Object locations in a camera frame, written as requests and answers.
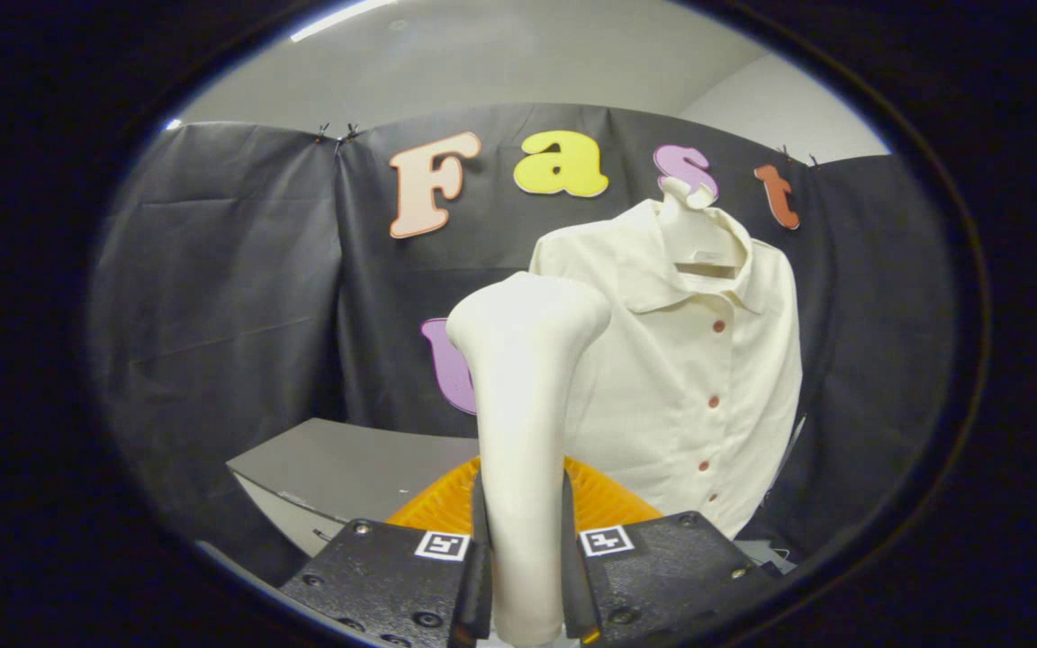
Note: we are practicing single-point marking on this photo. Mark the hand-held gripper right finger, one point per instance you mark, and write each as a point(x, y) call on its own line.
point(662, 576)

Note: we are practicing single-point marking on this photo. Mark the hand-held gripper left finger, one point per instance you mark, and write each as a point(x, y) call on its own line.
point(392, 576)

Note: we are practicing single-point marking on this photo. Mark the white garment steamer head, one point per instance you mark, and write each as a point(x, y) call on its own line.
point(518, 405)

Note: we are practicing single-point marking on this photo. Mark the cream button-up shirt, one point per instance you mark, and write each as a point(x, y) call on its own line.
point(698, 360)

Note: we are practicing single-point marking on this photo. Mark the white clothes hanger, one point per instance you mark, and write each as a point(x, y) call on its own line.
point(689, 238)

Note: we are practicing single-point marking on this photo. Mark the grey drawer cabinet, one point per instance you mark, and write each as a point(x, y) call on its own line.
point(347, 468)

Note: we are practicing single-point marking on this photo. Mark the black backdrop cloth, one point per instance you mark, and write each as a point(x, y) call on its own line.
point(230, 288)

